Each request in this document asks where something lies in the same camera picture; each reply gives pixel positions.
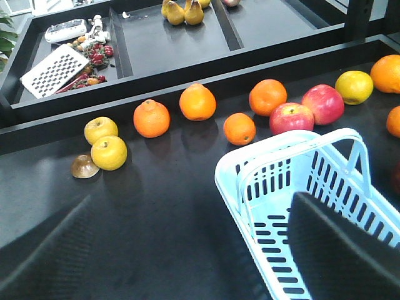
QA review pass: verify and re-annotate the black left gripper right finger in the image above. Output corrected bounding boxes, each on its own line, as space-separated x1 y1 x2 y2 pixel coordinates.
287 192 399 299

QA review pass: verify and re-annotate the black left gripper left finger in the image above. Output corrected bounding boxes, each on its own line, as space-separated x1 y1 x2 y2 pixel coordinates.
1 195 194 299

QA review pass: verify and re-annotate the light blue plastic basket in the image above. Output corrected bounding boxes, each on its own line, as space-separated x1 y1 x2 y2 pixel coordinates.
215 128 399 299

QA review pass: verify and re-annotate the orange behind apples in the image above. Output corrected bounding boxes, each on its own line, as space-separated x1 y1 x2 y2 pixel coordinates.
249 79 288 117

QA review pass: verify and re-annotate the brown mushroom cap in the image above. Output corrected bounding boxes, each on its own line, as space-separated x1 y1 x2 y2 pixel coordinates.
71 154 99 179

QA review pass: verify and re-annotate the yellow orange front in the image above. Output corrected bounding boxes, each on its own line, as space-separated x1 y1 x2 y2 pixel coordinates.
91 136 128 171

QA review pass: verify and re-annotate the yellow orange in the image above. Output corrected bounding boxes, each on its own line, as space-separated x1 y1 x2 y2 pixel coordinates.
84 116 119 146
91 136 128 171

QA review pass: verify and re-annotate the black wooden produce stand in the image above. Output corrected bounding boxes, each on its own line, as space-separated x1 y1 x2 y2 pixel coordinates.
1 1 399 299

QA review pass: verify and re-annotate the yellow orange back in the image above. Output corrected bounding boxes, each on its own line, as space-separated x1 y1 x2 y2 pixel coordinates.
84 116 119 146

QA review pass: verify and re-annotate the orange with bumpy top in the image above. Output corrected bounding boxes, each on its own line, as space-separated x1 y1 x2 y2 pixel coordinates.
133 99 171 138

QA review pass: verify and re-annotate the small orange left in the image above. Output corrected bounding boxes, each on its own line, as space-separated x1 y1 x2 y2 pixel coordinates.
386 106 400 138

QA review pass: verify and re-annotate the pink red apple left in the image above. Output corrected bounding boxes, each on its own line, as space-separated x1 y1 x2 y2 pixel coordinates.
269 102 314 135

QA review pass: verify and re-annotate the red apple right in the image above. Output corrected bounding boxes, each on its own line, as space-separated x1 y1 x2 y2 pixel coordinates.
301 84 344 126

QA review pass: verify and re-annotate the orange far left lower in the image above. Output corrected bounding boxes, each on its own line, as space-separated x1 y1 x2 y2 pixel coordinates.
223 112 256 146

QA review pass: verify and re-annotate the yellow orange fruit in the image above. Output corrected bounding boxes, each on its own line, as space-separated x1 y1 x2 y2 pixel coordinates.
335 71 374 105

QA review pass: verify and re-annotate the orange far left upper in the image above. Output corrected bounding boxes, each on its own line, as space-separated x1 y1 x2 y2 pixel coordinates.
179 83 217 121

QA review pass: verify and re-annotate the large orange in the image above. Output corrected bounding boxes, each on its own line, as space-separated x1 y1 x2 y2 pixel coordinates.
370 54 399 94

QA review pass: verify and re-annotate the white game controller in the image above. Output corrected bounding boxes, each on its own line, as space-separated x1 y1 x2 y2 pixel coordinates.
44 19 87 44

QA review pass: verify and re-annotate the potted green plant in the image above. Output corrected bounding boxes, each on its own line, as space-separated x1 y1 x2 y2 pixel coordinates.
0 9 19 72

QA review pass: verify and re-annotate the brown yellow pear left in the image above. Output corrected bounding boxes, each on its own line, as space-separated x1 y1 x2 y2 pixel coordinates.
161 0 184 26

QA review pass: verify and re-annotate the brown yellow pear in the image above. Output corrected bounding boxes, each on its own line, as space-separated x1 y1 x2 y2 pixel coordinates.
184 0 204 26
161 0 184 26

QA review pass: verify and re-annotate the brown yellow pear middle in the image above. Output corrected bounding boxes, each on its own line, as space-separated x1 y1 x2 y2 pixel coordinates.
184 0 204 26

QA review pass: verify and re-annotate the yellow pear right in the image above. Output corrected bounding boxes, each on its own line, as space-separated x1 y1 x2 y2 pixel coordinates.
198 0 211 9

